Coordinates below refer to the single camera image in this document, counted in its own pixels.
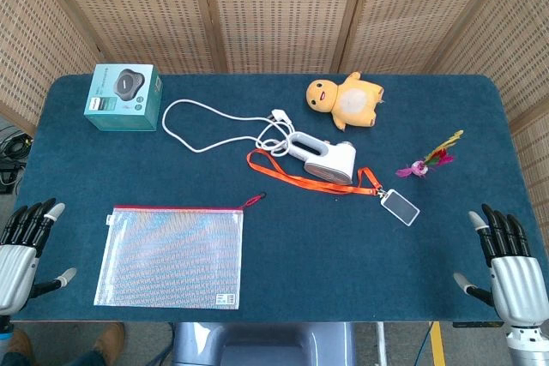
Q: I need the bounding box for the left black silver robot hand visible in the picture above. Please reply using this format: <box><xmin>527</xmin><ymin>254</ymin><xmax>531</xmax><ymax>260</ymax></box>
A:
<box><xmin>0</xmin><ymin>197</ymin><xmax>78</xmax><ymax>316</ymax></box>

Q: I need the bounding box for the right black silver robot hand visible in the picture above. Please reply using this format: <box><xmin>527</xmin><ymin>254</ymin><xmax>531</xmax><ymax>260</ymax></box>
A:
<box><xmin>453</xmin><ymin>203</ymin><xmax>542</xmax><ymax>327</ymax></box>

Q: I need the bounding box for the clear mesh zipper pouch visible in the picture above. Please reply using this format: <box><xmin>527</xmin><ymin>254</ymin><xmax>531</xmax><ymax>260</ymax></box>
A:
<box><xmin>93</xmin><ymin>192</ymin><xmax>267</xmax><ymax>310</ymax></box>

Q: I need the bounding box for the brown leather shoe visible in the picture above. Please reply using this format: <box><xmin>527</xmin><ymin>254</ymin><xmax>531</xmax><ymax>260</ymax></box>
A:
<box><xmin>6</xmin><ymin>329</ymin><xmax>34</xmax><ymax>358</ymax></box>
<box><xmin>92</xmin><ymin>321</ymin><xmax>126</xmax><ymax>354</ymax></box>

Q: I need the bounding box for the clear badge card holder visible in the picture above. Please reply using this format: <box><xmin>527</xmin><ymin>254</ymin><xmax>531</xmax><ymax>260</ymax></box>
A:
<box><xmin>379</xmin><ymin>189</ymin><xmax>421</xmax><ymax>227</ymax></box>

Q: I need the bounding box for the colourful feather shuttlecock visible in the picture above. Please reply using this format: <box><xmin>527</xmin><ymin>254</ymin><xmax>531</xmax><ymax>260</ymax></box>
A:
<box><xmin>395</xmin><ymin>129</ymin><xmax>465</xmax><ymax>179</ymax></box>

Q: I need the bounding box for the teal speaker product box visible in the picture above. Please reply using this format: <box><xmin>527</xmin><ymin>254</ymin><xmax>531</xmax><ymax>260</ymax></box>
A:
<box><xmin>83</xmin><ymin>63</ymin><xmax>164</xmax><ymax>132</ymax></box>

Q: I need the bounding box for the blue felt table cover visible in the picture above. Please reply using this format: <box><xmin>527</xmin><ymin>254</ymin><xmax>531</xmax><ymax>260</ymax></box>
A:
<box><xmin>8</xmin><ymin>73</ymin><xmax>542</xmax><ymax>323</ymax></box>

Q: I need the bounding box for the white hair dryer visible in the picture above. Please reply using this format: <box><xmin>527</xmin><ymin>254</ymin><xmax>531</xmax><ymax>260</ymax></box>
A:
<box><xmin>287</xmin><ymin>132</ymin><xmax>358</xmax><ymax>183</ymax></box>

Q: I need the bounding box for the yellow plush chick toy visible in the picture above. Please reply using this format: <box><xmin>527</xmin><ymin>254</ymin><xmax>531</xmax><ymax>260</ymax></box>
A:
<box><xmin>305</xmin><ymin>70</ymin><xmax>386</xmax><ymax>131</ymax></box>

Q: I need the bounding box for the grey robot torso base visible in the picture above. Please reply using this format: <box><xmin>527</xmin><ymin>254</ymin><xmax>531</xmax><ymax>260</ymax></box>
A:
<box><xmin>171</xmin><ymin>321</ymin><xmax>357</xmax><ymax>366</ymax></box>

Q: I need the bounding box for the woven bamboo folding screen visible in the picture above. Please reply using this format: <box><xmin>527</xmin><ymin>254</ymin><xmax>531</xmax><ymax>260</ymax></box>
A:
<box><xmin>0</xmin><ymin>0</ymin><xmax>549</xmax><ymax>247</ymax></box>

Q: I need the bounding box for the black floor cable bundle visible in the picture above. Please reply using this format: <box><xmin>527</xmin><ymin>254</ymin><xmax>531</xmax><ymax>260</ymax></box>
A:
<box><xmin>0</xmin><ymin>123</ymin><xmax>33</xmax><ymax>195</ymax></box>

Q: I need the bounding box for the orange lanyard strap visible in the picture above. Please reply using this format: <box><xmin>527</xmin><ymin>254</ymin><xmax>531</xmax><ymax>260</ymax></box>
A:
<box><xmin>246</xmin><ymin>148</ymin><xmax>383</xmax><ymax>198</ymax></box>

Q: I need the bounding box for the white power cable with plug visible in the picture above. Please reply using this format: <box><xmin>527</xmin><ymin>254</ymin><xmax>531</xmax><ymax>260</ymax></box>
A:
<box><xmin>160</xmin><ymin>99</ymin><xmax>297</xmax><ymax>158</ymax></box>

